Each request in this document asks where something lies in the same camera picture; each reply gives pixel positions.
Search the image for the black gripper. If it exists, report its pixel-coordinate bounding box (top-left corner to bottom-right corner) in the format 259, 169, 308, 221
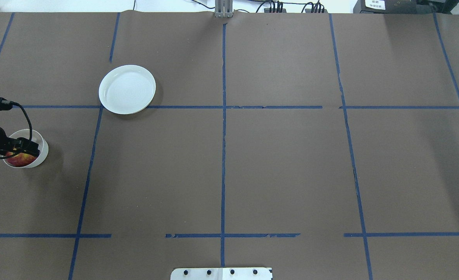
0, 128, 40, 158

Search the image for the red yellow apple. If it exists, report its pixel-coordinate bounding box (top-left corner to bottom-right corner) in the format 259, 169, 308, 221
4, 153, 37, 167

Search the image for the white bowl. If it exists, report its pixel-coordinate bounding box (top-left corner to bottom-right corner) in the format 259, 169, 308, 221
3, 130, 49, 168

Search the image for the white round plate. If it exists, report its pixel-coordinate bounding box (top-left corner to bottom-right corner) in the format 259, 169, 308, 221
98, 65, 157, 115

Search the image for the black device with label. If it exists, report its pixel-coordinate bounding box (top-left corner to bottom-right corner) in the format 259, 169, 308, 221
352, 0, 433, 14

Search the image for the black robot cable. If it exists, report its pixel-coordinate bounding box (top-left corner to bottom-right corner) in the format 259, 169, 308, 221
0, 100, 33, 160

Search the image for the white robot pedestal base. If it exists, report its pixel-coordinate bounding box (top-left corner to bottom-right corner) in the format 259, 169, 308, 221
170, 267, 273, 280

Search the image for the grey metal camera post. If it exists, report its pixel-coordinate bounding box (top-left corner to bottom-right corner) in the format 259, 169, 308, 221
215, 0, 234, 18

